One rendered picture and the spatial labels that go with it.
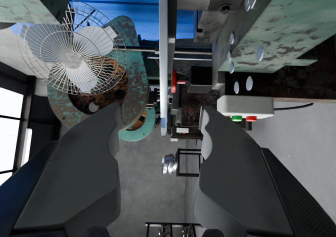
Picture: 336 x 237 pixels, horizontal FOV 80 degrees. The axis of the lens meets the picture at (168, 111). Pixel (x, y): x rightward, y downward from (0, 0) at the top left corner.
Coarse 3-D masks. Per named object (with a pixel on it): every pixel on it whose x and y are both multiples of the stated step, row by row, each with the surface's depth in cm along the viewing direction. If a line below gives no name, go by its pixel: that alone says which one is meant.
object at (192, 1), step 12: (168, 0) 26; (180, 0) 36; (192, 0) 36; (204, 0) 35; (216, 0) 35; (228, 0) 35; (240, 0) 35; (168, 12) 26; (168, 24) 25; (168, 36) 26; (168, 48) 28; (168, 60) 32; (168, 72) 37
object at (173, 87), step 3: (174, 69) 64; (174, 72) 63; (171, 75) 64; (174, 75) 63; (171, 78) 63; (174, 78) 63; (171, 81) 63; (174, 81) 63; (177, 81) 65; (180, 81) 65; (183, 81) 65; (171, 84) 63; (174, 84) 63; (171, 87) 63; (174, 87) 63; (171, 90) 65; (174, 90) 64
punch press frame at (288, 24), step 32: (0, 0) 45; (32, 0) 44; (64, 0) 53; (256, 0) 31; (288, 0) 26; (320, 0) 26; (224, 32) 47; (256, 32) 34; (288, 32) 34; (320, 32) 33; (224, 64) 48; (256, 64) 48; (288, 64) 47
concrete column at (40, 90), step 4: (36, 80) 536; (40, 80) 536; (44, 80) 536; (36, 84) 534; (40, 84) 534; (44, 84) 535; (36, 88) 532; (40, 88) 533; (44, 88) 533; (152, 88) 540; (168, 88) 541; (36, 92) 531; (40, 92) 531; (44, 92) 531
